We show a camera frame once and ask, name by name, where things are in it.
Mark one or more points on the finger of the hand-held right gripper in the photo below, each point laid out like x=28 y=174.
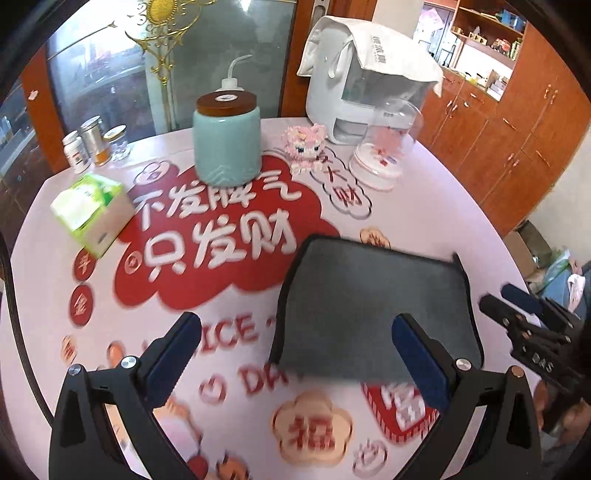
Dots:
x=496 y=311
x=524 y=297

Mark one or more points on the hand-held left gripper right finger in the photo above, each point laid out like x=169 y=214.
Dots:
x=421 y=360

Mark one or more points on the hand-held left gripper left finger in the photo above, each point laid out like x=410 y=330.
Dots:
x=171 y=357

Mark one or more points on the grey towel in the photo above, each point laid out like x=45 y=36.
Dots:
x=369 y=300

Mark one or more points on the green packet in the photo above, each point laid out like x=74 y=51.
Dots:
x=554 y=277

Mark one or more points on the cardboard box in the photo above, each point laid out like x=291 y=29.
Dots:
x=526 y=249

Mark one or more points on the pink white cloth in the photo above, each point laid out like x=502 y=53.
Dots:
x=578 y=290

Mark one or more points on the green white tissue box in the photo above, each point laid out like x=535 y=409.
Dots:
x=90 y=210

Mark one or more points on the wooden cabinet with shelves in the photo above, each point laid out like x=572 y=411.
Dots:
x=503 y=124

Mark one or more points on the glass dome pink ornament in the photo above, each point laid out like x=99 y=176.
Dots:
x=385 y=147

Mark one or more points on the teal ceramic jar wooden lid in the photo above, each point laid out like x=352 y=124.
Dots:
x=226 y=143

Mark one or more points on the glass jar gold lid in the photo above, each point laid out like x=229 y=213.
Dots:
x=116 y=143

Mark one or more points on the white pill bottle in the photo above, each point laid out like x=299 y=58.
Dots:
x=76 y=152

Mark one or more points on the silver metal tin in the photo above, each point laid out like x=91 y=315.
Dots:
x=94 y=138

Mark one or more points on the pink block toy figure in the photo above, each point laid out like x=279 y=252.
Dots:
x=302 y=145

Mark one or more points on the white water dispenser appliance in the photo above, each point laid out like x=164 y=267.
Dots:
x=337 y=92

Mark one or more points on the white squeeze bottle bent spout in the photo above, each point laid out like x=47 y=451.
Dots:
x=231 y=76

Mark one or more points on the white cloth appliance cover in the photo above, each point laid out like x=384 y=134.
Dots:
x=383 y=46

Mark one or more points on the wooden framed glass door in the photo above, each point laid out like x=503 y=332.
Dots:
x=115 y=74

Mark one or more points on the gold metal ornament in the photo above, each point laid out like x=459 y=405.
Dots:
x=164 y=27

